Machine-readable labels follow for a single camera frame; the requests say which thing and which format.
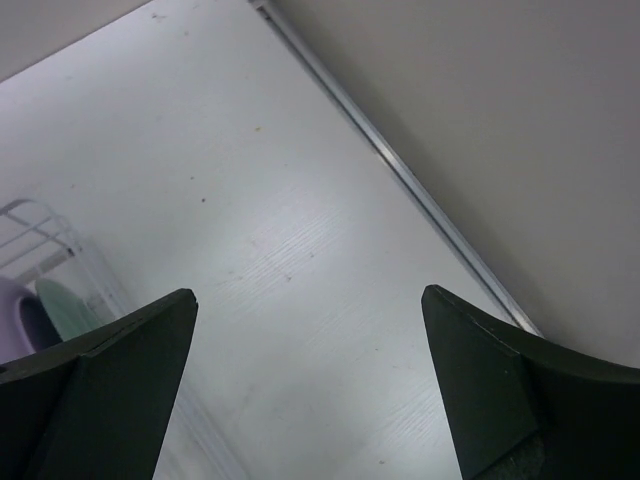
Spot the white wire dish rack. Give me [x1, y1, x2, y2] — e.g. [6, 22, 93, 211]
[1, 198, 133, 322]

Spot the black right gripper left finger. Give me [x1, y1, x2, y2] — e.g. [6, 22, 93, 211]
[1, 289, 198, 479]

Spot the aluminium table edge rail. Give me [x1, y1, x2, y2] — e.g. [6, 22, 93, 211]
[250, 1, 542, 336]

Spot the purple plastic plate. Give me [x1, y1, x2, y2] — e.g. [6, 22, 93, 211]
[1, 277, 61, 364]

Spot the teal patterned plate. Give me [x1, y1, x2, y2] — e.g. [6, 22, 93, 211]
[35, 278, 102, 341]

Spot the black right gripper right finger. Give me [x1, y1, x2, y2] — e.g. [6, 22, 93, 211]
[421, 285, 639, 479]

